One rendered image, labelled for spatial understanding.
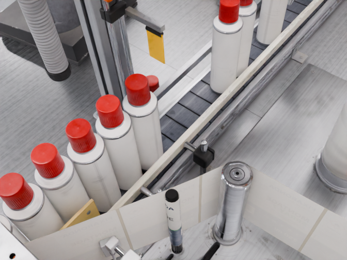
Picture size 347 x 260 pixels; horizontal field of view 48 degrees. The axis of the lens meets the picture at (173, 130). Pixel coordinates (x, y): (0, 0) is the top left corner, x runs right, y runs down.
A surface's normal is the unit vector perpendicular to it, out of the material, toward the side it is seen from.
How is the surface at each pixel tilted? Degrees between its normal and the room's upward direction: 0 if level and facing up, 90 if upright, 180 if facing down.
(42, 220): 90
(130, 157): 90
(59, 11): 69
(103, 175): 90
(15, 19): 4
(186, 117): 0
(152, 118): 90
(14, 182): 2
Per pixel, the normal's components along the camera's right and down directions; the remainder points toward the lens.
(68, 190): 0.73, 0.54
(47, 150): -0.08, -0.56
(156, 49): -0.64, 0.64
